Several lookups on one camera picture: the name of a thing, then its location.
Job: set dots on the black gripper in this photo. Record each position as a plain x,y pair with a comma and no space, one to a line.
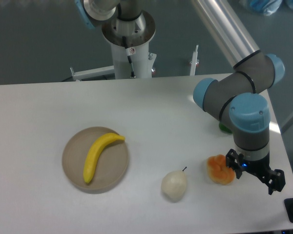
274,179

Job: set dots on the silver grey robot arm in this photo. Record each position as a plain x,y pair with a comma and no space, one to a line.
235,101

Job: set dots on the beige round plate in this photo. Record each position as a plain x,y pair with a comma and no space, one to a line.
111,167

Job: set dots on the yellow banana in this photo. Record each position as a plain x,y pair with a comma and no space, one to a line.
94,153

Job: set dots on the orange bread roll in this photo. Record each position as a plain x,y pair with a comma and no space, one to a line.
217,170

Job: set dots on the green fruit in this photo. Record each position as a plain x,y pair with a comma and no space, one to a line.
224,129

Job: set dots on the white pear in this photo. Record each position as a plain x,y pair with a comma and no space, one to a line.
174,185

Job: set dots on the blue plastic bag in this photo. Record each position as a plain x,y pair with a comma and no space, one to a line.
264,7

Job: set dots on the white metal upright bracket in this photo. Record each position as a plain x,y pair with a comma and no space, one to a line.
194,61

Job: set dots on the white metal frame bracket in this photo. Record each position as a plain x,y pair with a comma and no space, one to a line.
92,73

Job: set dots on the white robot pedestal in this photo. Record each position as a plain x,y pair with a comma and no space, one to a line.
129,43

